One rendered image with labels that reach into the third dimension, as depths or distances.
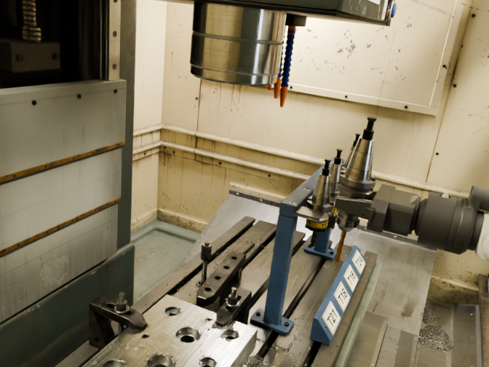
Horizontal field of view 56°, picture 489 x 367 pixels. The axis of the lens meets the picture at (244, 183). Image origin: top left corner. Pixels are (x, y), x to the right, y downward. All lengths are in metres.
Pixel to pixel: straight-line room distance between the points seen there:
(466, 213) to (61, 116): 0.85
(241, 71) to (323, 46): 1.08
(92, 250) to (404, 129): 1.16
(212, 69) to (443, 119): 1.15
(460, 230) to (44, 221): 0.88
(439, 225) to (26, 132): 0.82
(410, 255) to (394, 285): 0.16
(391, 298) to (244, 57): 1.18
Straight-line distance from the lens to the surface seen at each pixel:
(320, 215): 1.03
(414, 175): 1.83
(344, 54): 1.81
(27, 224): 1.15
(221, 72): 0.77
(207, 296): 1.15
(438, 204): 0.77
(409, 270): 1.83
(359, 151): 0.78
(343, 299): 1.29
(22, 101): 1.05
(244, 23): 0.76
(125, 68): 1.35
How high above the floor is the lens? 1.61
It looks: 20 degrees down
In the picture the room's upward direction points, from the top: 7 degrees clockwise
